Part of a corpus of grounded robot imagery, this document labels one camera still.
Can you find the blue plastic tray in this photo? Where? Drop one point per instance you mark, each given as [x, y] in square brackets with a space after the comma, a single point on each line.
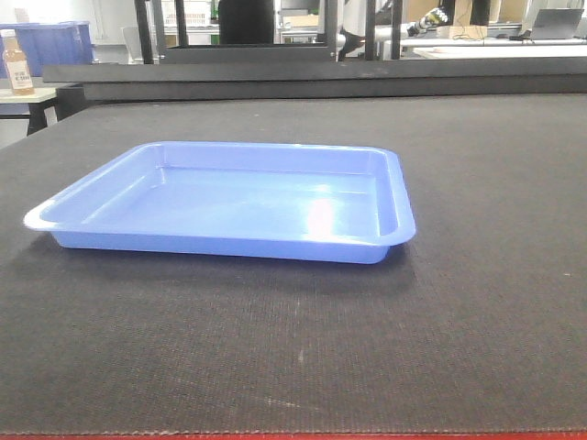
[263, 200]

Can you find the dark woven table mat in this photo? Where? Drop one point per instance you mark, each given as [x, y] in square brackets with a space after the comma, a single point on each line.
[477, 324]

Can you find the cardboard box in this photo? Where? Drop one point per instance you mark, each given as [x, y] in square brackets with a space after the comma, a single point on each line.
[471, 32]

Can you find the small white side table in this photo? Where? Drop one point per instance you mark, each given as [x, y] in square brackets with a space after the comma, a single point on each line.
[32, 108]

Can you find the blue storage crate background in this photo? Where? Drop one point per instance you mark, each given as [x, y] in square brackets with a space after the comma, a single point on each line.
[44, 44]

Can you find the black raised table ledge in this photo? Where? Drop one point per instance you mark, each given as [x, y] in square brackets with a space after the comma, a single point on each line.
[322, 80]

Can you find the orange drink bottle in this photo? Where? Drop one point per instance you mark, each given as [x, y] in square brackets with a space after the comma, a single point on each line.
[16, 64]

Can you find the grey laptop computer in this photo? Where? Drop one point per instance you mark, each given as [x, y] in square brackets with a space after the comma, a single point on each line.
[553, 23]

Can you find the black metal frame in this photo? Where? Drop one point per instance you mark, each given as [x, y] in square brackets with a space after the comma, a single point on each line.
[247, 33]

